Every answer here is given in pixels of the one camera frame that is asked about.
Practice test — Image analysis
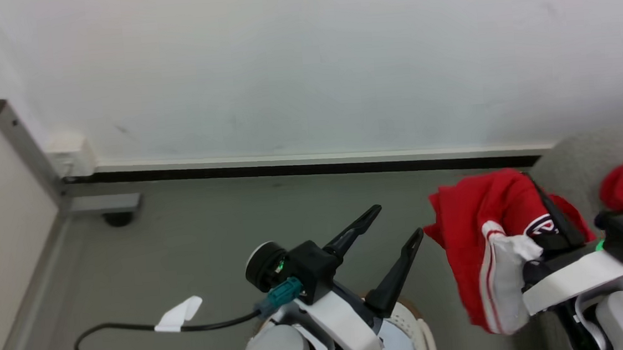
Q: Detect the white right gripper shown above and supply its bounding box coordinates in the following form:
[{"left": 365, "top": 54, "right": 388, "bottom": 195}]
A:
[{"left": 513, "top": 165, "right": 623, "bottom": 316}]

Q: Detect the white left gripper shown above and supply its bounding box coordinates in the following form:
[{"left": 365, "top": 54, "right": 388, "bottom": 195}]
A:
[{"left": 287, "top": 201, "right": 434, "bottom": 350}]

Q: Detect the red garment with white stripes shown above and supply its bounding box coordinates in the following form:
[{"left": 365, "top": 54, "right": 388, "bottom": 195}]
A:
[{"left": 418, "top": 161, "right": 605, "bottom": 342}]

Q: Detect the grey fabric sofa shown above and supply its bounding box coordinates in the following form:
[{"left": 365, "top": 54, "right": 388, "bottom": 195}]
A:
[{"left": 517, "top": 125, "right": 623, "bottom": 350}]

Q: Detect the white laundry basket brown rim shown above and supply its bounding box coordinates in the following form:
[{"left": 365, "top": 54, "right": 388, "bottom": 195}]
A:
[{"left": 355, "top": 292, "right": 438, "bottom": 350}]

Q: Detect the black baseboard strip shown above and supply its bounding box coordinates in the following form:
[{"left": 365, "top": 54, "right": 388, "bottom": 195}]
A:
[{"left": 62, "top": 137, "right": 543, "bottom": 205}]

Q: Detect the teal left camera connector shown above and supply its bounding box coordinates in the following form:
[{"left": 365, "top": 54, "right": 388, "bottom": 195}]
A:
[{"left": 254, "top": 275, "right": 306, "bottom": 319}]

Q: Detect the white cable tag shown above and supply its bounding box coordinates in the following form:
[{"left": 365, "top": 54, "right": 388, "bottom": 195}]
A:
[{"left": 151, "top": 294, "right": 206, "bottom": 336}]

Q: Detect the black round frame foot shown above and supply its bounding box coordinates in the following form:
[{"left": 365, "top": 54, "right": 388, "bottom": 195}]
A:
[{"left": 103, "top": 210, "right": 136, "bottom": 230}]

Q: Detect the grey aluminium frame foot bar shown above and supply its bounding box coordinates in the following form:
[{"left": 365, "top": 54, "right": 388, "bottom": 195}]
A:
[{"left": 68, "top": 191, "right": 143, "bottom": 219}]

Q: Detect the white wall socket box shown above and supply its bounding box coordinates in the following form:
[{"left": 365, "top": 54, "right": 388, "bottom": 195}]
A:
[{"left": 44, "top": 131, "right": 99, "bottom": 180}]

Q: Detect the grey aluminium frame post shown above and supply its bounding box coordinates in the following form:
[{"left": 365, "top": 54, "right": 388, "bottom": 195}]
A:
[{"left": 0, "top": 94, "right": 74, "bottom": 220}]

